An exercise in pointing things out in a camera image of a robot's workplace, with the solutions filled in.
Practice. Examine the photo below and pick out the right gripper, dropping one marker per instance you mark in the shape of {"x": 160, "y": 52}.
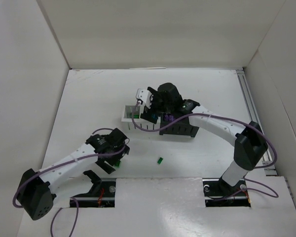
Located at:
{"x": 151, "y": 116}

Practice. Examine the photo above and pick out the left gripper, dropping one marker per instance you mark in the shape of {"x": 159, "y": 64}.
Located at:
{"x": 108, "y": 162}

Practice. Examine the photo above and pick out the purple lego brick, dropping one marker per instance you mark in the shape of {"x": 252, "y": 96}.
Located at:
{"x": 168, "y": 118}

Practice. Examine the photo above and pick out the teal printed oval lego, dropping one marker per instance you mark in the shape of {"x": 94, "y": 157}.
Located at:
{"x": 154, "y": 116}

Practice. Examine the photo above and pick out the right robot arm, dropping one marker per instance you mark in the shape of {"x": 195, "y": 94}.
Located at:
{"x": 247, "y": 139}

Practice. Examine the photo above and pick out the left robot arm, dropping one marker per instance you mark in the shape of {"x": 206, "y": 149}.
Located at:
{"x": 39, "y": 190}

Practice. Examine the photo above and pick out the white double bin container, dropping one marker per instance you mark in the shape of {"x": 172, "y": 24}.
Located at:
{"x": 126, "y": 120}

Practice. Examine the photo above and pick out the black double bin container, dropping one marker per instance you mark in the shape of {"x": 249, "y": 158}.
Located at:
{"x": 183, "y": 127}

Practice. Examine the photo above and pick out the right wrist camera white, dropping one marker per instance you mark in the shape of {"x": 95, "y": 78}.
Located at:
{"x": 145, "y": 97}

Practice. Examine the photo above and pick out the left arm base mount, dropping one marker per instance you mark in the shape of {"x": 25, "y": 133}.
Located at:
{"x": 100, "y": 195}

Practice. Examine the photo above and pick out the aluminium rail right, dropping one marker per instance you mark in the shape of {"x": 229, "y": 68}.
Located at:
{"x": 268, "y": 156}

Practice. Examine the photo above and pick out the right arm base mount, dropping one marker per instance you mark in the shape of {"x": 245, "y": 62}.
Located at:
{"x": 218, "y": 195}

